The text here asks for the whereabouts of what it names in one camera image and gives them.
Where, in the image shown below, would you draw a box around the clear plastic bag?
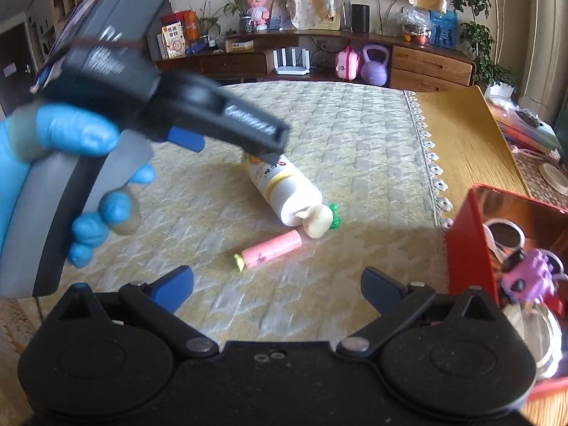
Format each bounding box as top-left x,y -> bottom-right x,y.
397,6 -> 432,45

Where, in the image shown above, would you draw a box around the pink tube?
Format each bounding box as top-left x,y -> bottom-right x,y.
234,230 -> 303,271

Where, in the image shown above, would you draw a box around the person's left hand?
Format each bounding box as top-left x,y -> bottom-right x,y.
0,104 -> 156,269

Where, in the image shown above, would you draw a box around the white sunglasses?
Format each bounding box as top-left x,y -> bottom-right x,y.
481,217 -> 565,276

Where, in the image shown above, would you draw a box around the blue picture box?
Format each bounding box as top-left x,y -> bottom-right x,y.
430,10 -> 458,50

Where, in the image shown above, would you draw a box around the white router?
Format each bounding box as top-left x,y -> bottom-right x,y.
272,48 -> 311,76

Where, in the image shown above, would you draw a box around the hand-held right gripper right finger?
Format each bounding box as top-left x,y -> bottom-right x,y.
336,267 -> 507,359

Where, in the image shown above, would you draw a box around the red tin box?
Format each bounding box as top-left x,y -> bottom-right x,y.
445,184 -> 568,409

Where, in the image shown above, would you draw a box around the wooden sideboard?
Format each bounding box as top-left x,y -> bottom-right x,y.
153,29 -> 476,95

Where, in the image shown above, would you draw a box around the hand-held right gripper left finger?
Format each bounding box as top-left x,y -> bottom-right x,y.
44,265 -> 219,358

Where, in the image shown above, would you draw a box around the purple toy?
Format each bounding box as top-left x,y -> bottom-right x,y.
501,248 -> 556,301

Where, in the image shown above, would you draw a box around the printed cardboard box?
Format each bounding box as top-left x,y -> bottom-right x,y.
160,22 -> 186,60

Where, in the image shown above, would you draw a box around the orange box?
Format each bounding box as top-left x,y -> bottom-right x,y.
175,10 -> 201,43

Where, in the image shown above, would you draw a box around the white round lid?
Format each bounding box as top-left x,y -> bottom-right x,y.
539,162 -> 568,196

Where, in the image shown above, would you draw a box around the white plastic bottle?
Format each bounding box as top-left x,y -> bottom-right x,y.
242,153 -> 323,227

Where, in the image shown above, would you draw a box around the potted tree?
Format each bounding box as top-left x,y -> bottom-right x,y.
447,0 -> 518,99

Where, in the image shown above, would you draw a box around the yellow wood-grain table mat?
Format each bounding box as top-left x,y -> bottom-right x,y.
405,85 -> 532,234

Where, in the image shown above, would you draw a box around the round metal lid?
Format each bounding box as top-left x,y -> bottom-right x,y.
501,301 -> 564,380

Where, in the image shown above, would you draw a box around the stack of books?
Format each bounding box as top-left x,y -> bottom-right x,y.
488,98 -> 562,152

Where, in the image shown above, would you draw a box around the beige lace tablecloth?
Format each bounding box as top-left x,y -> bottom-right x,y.
510,148 -> 568,202

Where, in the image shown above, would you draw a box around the cream quilted mat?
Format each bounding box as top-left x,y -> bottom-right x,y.
0,82 -> 454,344

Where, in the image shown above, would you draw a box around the black speaker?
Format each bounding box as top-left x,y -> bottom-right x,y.
351,4 -> 371,33

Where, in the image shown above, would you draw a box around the small potted plant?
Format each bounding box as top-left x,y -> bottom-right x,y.
221,0 -> 257,34

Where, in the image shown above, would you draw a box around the purple kettlebell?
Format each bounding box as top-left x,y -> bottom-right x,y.
360,44 -> 392,86

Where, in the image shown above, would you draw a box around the pink toy suitcase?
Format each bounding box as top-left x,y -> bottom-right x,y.
335,47 -> 361,82

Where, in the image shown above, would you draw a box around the white radish toy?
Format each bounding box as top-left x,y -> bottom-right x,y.
296,203 -> 344,239

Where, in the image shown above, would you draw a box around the pink doll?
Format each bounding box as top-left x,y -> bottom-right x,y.
244,0 -> 273,32

